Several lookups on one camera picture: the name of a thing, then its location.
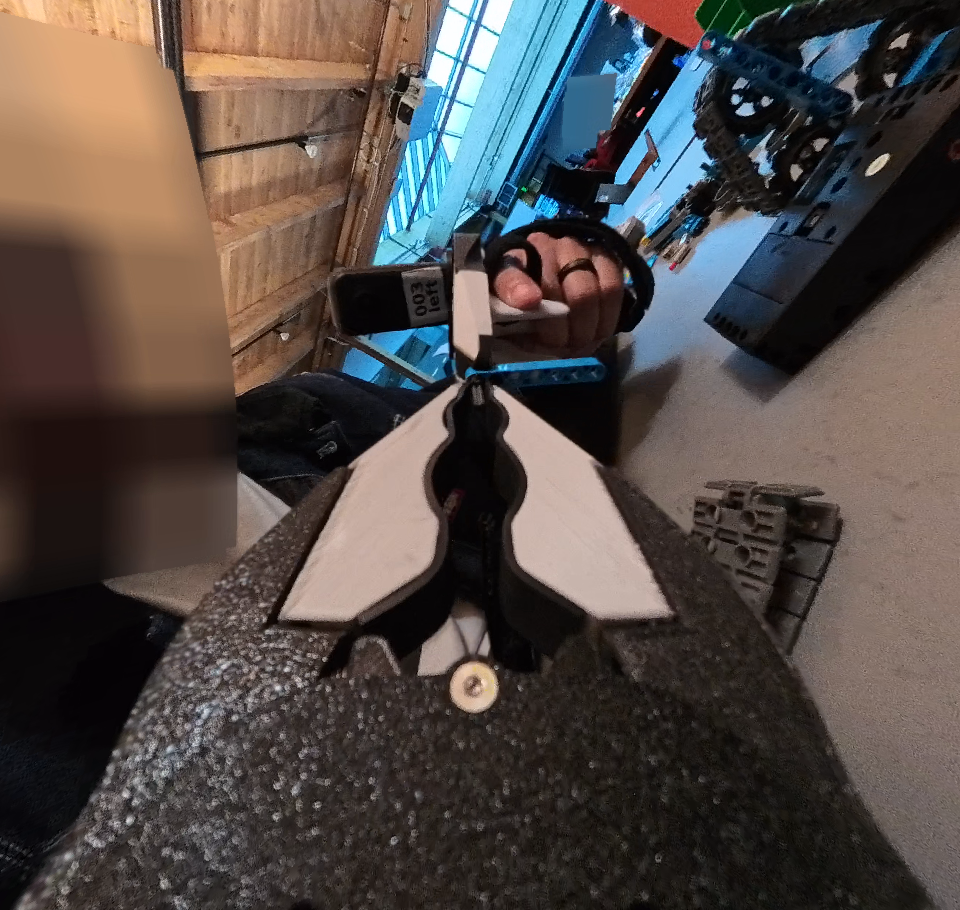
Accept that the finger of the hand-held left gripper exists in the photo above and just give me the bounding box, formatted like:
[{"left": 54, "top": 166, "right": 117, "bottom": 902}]
[{"left": 452, "top": 268, "right": 495, "bottom": 369}]

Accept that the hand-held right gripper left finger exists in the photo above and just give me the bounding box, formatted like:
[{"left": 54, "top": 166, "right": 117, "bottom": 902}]
[{"left": 277, "top": 385, "right": 470, "bottom": 622}]

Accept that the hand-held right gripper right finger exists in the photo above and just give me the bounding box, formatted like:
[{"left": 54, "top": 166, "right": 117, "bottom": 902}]
[{"left": 487, "top": 388, "right": 675, "bottom": 626}]

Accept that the long blue toy beam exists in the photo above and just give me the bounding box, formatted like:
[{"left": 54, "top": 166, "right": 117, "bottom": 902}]
[{"left": 463, "top": 358, "right": 607, "bottom": 383}]

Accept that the grey toy track belt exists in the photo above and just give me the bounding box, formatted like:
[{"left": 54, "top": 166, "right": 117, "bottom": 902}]
[{"left": 690, "top": 480, "right": 843, "bottom": 652}]

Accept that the black motor battery block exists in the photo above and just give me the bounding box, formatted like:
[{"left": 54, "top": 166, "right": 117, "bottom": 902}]
[{"left": 693, "top": 0, "right": 960, "bottom": 374}]

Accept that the person's left hand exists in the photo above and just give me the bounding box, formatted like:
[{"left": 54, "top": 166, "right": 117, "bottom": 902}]
[{"left": 491, "top": 231, "right": 627, "bottom": 352}]

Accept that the black dimpled pad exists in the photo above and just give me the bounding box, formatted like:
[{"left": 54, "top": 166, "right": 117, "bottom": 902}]
[{"left": 517, "top": 340, "right": 625, "bottom": 470}]

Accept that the person's denim jacket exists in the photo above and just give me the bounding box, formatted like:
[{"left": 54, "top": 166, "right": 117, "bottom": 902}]
[{"left": 236, "top": 372, "right": 451, "bottom": 507}]

